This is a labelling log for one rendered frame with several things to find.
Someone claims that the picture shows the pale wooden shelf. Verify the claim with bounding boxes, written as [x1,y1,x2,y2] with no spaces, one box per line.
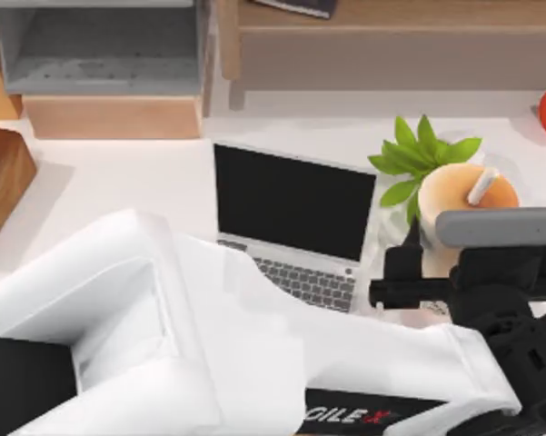
[221,0,546,113]

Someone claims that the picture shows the silver laptop with black screen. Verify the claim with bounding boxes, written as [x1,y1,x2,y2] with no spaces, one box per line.
[212,142,379,314]

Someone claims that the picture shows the peach cup with white straw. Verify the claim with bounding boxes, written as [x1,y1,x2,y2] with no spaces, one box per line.
[416,163,521,279]

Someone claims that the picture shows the dark book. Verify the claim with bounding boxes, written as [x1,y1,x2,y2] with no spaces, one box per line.
[248,0,341,20]

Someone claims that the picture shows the brown wooden block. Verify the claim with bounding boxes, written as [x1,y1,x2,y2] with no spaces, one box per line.
[0,123,39,256]

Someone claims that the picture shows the pale wooden drawer front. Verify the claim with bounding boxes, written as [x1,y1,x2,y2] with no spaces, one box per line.
[22,94,204,140]

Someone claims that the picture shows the green plant in white pot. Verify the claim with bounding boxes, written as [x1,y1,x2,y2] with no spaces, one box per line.
[367,114,483,249]

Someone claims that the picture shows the pale grey rounded box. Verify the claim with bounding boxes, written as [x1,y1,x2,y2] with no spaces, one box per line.
[435,206,546,250]

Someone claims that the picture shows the grey pierced drawer inside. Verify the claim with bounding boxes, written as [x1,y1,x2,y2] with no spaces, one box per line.
[0,0,209,97]

